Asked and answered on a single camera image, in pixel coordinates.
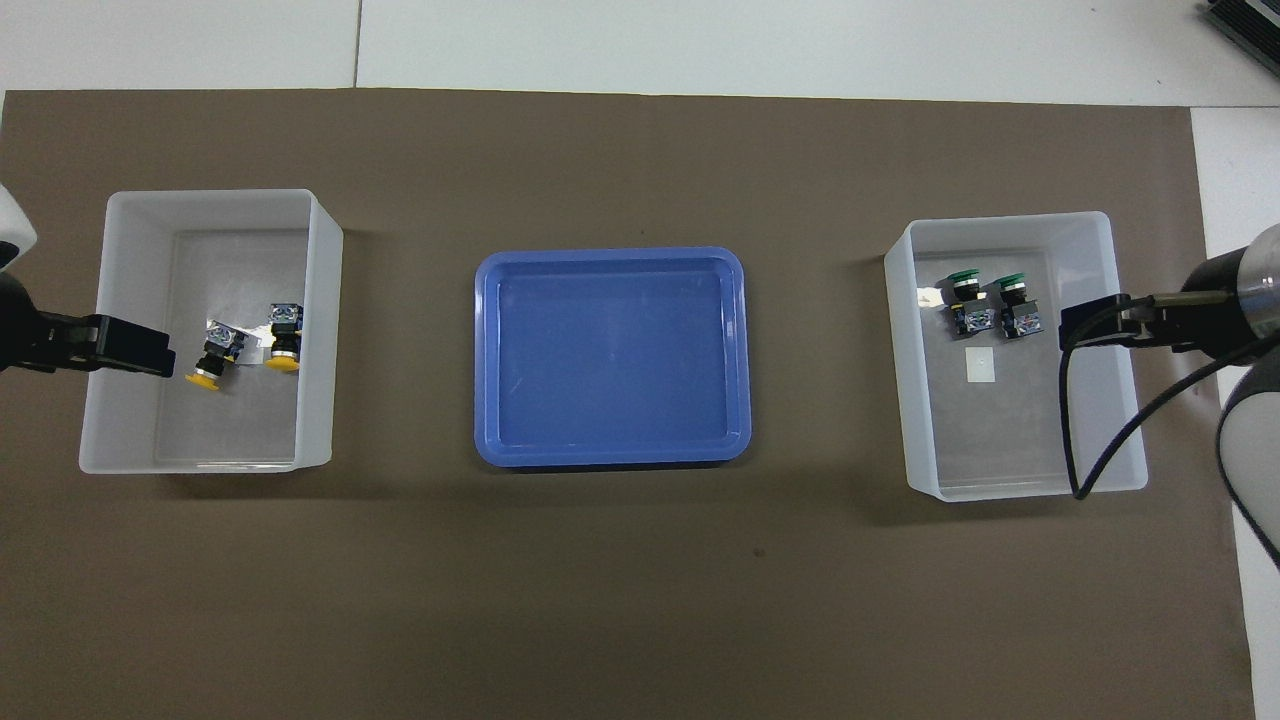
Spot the blue plastic tray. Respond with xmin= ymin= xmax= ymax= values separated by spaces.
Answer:
xmin=475 ymin=246 xmax=753 ymax=469

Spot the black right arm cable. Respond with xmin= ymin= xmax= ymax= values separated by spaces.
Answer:
xmin=1060 ymin=295 xmax=1280 ymax=501

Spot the green push button switch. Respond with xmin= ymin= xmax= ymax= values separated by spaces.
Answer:
xmin=997 ymin=272 xmax=1043 ymax=339
xmin=945 ymin=268 xmax=994 ymax=337

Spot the yellow push button switch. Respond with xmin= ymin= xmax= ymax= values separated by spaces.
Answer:
xmin=264 ymin=303 xmax=305 ymax=375
xmin=184 ymin=320 xmax=248 ymax=391

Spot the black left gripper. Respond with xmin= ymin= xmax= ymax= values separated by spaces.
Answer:
xmin=0 ymin=272 xmax=177 ymax=379

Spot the brown paper table mat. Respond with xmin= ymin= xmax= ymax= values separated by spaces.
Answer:
xmin=0 ymin=88 xmax=1256 ymax=720

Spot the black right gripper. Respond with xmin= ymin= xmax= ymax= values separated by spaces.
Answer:
xmin=1060 ymin=250 xmax=1253 ymax=359

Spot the black ribbed device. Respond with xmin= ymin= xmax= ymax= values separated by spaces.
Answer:
xmin=1205 ymin=0 xmax=1280 ymax=51

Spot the translucent white plastic box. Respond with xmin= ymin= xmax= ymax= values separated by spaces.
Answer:
xmin=78 ymin=189 xmax=345 ymax=475
xmin=884 ymin=211 xmax=1149 ymax=502

